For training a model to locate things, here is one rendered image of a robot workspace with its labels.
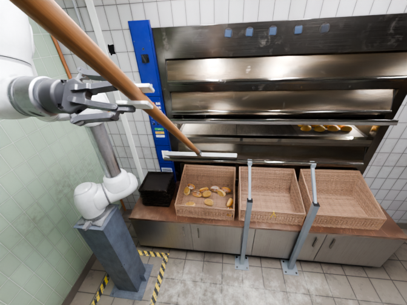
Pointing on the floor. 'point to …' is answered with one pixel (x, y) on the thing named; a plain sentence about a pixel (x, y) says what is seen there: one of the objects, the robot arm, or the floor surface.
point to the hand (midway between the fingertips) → (135, 96)
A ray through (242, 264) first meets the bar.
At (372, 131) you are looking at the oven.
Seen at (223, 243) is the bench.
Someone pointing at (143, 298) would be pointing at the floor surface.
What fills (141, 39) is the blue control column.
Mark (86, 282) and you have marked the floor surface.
